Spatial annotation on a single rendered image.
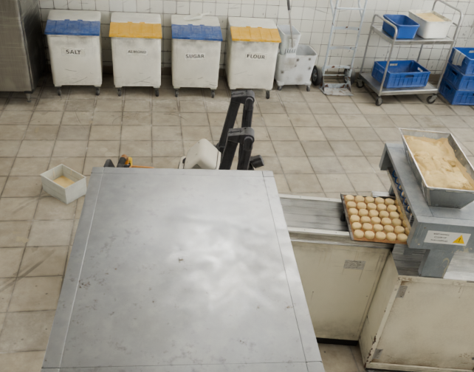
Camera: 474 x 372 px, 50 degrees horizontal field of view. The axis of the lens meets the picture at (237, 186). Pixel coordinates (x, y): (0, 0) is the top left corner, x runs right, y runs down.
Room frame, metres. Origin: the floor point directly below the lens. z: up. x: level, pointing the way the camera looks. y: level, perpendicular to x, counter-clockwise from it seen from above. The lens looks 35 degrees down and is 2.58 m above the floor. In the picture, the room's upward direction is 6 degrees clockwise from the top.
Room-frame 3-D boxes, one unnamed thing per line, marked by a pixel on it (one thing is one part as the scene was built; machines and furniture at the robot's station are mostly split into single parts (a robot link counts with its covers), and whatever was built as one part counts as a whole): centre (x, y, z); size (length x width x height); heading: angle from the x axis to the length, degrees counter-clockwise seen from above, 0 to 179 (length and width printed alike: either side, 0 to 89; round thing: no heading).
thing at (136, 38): (5.48, 1.27, 0.38); 0.64 x 0.54 x 0.77; 12
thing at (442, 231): (2.23, -0.99, 1.01); 0.72 x 0.33 x 0.34; 2
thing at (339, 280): (2.21, -0.49, 0.45); 0.70 x 0.34 x 0.90; 92
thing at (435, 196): (2.23, -0.99, 1.25); 0.56 x 0.29 x 0.14; 2
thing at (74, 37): (5.35, 1.91, 0.38); 0.64 x 0.54 x 0.77; 14
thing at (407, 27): (5.92, -1.65, 0.88); 0.40 x 0.30 x 0.16; 15
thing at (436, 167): (2.23, -0.99, 1.28); 0.54 x 0.27 x 0.06; 2
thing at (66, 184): (3.34, 1.40, 0.08); 0.30 x 0.22 x 0.16; 59
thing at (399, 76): (6.00, -1.84, 0.29); 0.56 x 0.38 x 0.20; 110
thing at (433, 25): (6.06, -2.01, 0.90); 0.44 x 0.36 x 0.20; 20
